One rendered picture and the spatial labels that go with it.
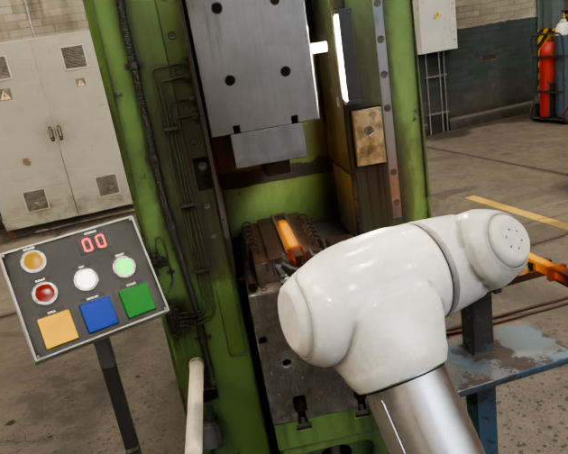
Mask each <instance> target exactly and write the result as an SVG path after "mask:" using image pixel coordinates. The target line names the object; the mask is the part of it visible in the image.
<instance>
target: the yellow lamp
mask: <svg viewBox="0 0 568 454"><path fill-rule="evenodd" d="M23 264H24V265H25V266H26V267H27V268H28V269H31V270H35V269H38V268H40V267H41V266H42V264H43V258H42V256H41V255H40V254H38V253H35V252H33V253H29V254H28V255H26V256H25V258H24V260H23Z"/></svg>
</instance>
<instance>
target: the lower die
mask: <svg viewBox="0 0 568 454"><path fill-rule="evenodd" d="M280 214H283V215H284V217H285V219H286V221H287V223H288V225H289V228H290V229H291V231H292V233H293V235H294V237H295V239H296V241H297V243H298V246H301V245H302V246H303V251H304V258H302V261H303V263H304V265H305V264H306V263H307V262H308V261H309V260H310V258H309V256H308V251H307V248H309V247H310V249H311V250H312V252H313V253H316V254H318V253H319V252H321V249H320V248H319V246H318V244H317V243H316V241H314V242H313V245H311V241H312V240H313V239H314V237H313V236H312V237H311V238H310V241H309V240H308V237H309V235H310V234H311V232H309V233H308V236H306V233H307V231H308V228H306V231H305V232H304V228H305V227H306V224H304V225H303V228H301V225H302V223H303V222H304V221H303V220H302V221H301V224H299V221H300V219H301V218H302V217H301V216H300V217H299V221H298V220H297V218H298V216H299V212H297V213H288V214H286V213H277V214H272V215H271V216H270V217H271V218H267V219H261V220H257V223H252V228H253V231H254V234H255V237H256V241H257V244H258V249H259V251H260V254H258V253H257V250H256V249H255V248H252V249H251V254H252V262H253V265H254V270H255V274H256V278H257V282H258V286H260V285H265V284H269V283H274V282H279V281H280V279H279V277H278V275H277V273H276V269H275V265H276V264H279V265H280V260H282V259H283V258H282V253H281V252H284V253H285V255H286V258H287V260H288V264H289V265H290V266H292V267H295V266H294V263H293V261H292V260H293V259H292V260H289V256H288V251H287V248H288V247H287V245H286V243H285V241H284V239H283V237H282V234H281V232H280V230H279V226H278V225H277V222H276V220H275V217H274V216H275V215H280Z"/></svg>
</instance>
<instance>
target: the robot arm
mask: <svg viewBox="0 0 568 454"><path fill-rule="evenodd" d="M307 251H308V256H309V258H310V260H309V261H308V262H307V263H306V264H305V265H303V266H302V267H301V268H297V267H295V268H294V267H292V266H290V265H289V264H288V260H287V258H286V255H285V253H284V252H281V253H282V258H283V259H282V260H280V265H279V264H276V265H275V269H276V273H277V275H278V277H279V279H280V281H281V285H282V287H281V289H280V291H279V297H278V311H279V321H280V325H281V328H282V330H283V333H284V336H285V338H286V340H287V342H288V344H289V346H290V347H291V348H292V349H293V350H294V351H295V352H296V353H297V354H298V355H299V356H300V357H301V358H302V359H303V360H305V361H306V362H308V363H310V364H312V365H315V366H317V367H321V368H328V367H333V368H334V370H335V371H336V372H337V373H338V374H339V375H340V376H341V377H342V378H343V379H344V381H345V383H346V384H347V385H348V386H349V387H350V388H351V389H352V390H353V391H354V392H356V393H357V394H358V395H364V394H366V396H367V398H368V401H369V402H368V404H369V406H370V408H371V411H372V414H373V416H374V418H375V421H376V423H377V425H378V427H379V429H380V433H381V436H382V438H383V439H384V442H385V444H386V447H387V449H388V451H389V454H486V452H485V450H484V448H483V446H482V444H481V441H480V439H479V437H478V434H477V432H476V431H475V429H474V427H473V425H472V421H471V419H470V417H469V415H468V413H467V411H466V409H465V407H464V405H463V402H462V399H461V397H460V396H459V394H458V392H457V390H456V387H455V385H454V383H453V380H452V379H451V376H450V374H449V372H448V370H447V368H446V366H445V363H444V361H446V360H447V351H448V344H447V339H446V334H445V322H444V318H445V317H448V316H450V315H451V314H453V313H456V312H458V311H460V310H462V309H463V308H464V307H466V306H468V305H470V304H472V303H474V302H475V301H477V300H479V299H480V298H482V297H484V296H485V295H486V294H487V292H490V291H493V290H496V289H499V288H502V287H503V286H506V285H507V284H508V283H509V282H511V281H512V280H513V279H514V278H515V277H516V276H517V275H518V274H519V273H520V272H521V271H522V269H523V268H524V267H525V265H526V264H527V261H528V257H529V251H530V241H529V238H528V235H527V232H526V230H525V228H524V227H523V226H522V224H521V223H520V222H519V221H517V220H516V219H514V218H513V217H512V216H511V215H509V214H507V213H503V212H500V211H495V210H488V209H473V210H470V211H467V212H464V213H460V214H457V215H451V214H450V215H445V216H439V217H434V218H429V219H425V220H419V221H415V222H408V223H405V224H401V225H398V226H394V227H387V228H381V229H378V230H375V231H372V232H367V233H364V234H362V235H359V236H356V237H354V238H351V239H349V240H346V241H342V242H339V243H337V244H335V245H333V246H331V247H329V248H327V249H325V250H323V251H321V252H319V253H318V254H316V253H313V252H312V250H311V249H310V247H309V248H307ZM285 273H286V274H285ZM287 274H288V275H290V277H288V276H287Z"/></svg>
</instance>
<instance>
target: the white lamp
mask: <svg viewBox="0 0 568 454"><path fill-rule="evenodd" d="M95 281H96V278H95V276H94V274H93V273H92V272H90V271H82V272H80V273H79V274H78V277H77V282H78V284H79V285H80V286H81V287H84V288H88V287H91V286H92V285H93V284H95Z"/></svg>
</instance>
